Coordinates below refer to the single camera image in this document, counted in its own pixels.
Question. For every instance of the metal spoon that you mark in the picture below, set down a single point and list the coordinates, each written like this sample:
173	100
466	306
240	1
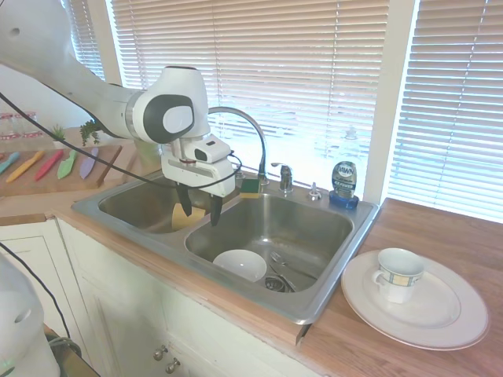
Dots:
281	275

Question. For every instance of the clear jar red checked lid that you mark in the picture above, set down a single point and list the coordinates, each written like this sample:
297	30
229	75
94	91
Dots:
30	125
6	125

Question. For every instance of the chrome gooseneck faucet spout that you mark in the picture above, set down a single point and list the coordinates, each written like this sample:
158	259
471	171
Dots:
257	133

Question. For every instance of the metal cabinet knob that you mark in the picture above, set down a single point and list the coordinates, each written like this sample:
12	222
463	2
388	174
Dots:
160	352
173	365

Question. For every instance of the metal drain strainer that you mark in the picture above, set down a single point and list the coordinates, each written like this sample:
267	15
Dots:
275	283

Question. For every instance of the wide white window blind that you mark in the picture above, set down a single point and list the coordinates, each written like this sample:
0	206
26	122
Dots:
298	59

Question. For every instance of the white patterned cup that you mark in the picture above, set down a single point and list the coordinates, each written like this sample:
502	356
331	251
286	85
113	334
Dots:
399	280

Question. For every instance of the brown robot stand top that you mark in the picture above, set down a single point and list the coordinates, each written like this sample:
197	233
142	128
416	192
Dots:
72	357

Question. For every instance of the white dinner plate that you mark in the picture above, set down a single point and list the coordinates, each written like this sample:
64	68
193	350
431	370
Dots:
440	318

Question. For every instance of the yellow green sponge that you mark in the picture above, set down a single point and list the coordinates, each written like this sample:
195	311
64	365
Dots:
250	187

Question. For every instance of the purple knife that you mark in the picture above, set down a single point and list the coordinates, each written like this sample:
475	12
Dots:
88	165

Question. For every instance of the small spiky potted plant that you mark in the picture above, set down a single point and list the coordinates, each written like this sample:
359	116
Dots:
58	133

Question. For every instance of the chrome sink soap pump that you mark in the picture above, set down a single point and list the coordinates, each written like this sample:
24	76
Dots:
313	192

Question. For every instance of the white bowl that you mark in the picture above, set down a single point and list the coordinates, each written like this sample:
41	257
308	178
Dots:
240	265

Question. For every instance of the leafy potted plant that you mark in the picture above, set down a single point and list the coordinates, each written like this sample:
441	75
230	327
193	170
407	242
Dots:
89	131

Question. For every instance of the blue Dawn soap bottle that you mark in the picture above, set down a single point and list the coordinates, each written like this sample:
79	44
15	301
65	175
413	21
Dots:
344	180

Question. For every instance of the colourful knives on board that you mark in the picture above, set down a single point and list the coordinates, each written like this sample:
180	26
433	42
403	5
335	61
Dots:
106	161

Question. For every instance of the green knife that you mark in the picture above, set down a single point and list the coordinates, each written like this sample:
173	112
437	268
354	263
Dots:
66	165

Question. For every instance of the orange knife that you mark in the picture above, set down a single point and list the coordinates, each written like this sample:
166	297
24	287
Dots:
25	165

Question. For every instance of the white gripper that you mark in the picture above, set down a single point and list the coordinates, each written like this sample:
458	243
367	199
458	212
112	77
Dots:
196	174

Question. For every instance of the white kitchen cabinet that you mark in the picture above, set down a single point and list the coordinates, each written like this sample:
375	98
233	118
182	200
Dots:
125	306

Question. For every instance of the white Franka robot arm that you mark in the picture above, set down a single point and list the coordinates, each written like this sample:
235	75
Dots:
118	106

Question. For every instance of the thick wooden board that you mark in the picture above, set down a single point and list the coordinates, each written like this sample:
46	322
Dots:
129	167

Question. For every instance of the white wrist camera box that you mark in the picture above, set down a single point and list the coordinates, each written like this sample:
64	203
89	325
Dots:
210	149

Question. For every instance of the teal knife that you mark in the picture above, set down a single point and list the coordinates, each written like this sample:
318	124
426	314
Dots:
8	162

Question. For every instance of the red knife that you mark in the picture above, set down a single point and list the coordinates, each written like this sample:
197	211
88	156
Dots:
49	164

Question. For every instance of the stainless steel double sink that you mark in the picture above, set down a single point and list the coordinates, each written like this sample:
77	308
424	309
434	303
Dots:
283	228

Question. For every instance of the chrome sink hole knob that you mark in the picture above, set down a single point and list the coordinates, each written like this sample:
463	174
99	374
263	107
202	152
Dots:
239	176

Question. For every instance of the clear soap dispenser bottle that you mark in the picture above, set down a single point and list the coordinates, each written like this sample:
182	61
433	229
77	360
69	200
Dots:
351	143

